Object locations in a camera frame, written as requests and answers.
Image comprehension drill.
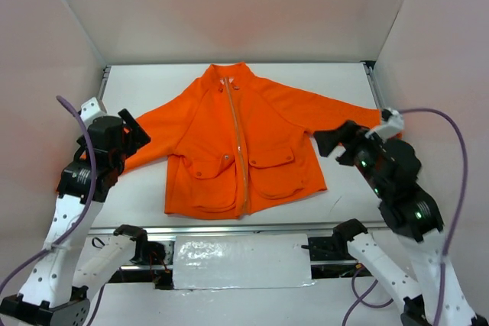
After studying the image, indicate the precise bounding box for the orange zip-up jacket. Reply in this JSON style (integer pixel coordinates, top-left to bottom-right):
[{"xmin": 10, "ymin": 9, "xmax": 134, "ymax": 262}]
[{"xmin": 78, "ymin": 61, "xmax": 402, "ymax": 221}]

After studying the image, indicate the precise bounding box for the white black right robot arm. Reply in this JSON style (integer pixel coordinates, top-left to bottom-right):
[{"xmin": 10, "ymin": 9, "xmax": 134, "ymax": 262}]
[{"xmin": 313, "ymin": 121, "xmax": 488, "ymax": 325}]

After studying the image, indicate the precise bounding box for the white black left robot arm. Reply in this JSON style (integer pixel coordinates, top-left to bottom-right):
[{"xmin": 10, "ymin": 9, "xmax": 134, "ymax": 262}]
[{"xmin": 1, "ymin": 109, "xmax": 166, "ymax": 325}]

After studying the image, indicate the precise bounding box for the white centre cover panel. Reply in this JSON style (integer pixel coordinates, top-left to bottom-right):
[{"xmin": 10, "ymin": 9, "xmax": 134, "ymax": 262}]
[{"xmin": 173, "ymin": 234, "xmax": 314, "ymax": 290}]

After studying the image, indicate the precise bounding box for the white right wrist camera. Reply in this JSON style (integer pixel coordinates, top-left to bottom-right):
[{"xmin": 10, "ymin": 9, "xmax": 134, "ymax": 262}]
[{"xmin": 365, "ymin": 108, "xmax": 404, "ymax": 140}]

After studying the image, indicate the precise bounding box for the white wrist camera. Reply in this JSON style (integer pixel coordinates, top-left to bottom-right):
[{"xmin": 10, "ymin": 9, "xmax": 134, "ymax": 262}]
[
  {"xmin": 365, "ymin": 108, "xmax": 404, "ymax": 140},
  {"xmin": 79, "ymin": 97, "xmax": 107, "ymax": 128}
]

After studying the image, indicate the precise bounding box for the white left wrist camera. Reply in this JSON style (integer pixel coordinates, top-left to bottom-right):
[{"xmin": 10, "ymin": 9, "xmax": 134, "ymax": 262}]
[{"xmin": 79, "ymin": 97, "xmax": 107, "ymax": 128}]

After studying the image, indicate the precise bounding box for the silver aluminium front rail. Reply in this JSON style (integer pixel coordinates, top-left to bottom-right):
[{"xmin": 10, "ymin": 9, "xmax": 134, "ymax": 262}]
[{"xmin": 87, "ymin": 222, "xmax": 425, "ymax": 238}]

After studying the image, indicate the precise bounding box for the aluminium left side rail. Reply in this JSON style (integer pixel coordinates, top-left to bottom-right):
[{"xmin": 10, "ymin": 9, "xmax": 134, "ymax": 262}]
[{"xmin": 97, "ymin": 66, "xmax": 112, "ymax": 100}]

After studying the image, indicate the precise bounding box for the aluminium right side rail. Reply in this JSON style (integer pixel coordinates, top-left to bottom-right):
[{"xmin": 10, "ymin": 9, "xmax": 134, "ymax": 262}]
[{"xmin": 361, "ymin": 60, "xmax": 426, "ymax": 229}]

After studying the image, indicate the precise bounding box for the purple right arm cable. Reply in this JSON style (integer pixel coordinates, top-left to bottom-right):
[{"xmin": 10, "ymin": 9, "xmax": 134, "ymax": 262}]
[{"xmin": 342, "ymin": 108, "xmax": 469, "ymax": 326}]

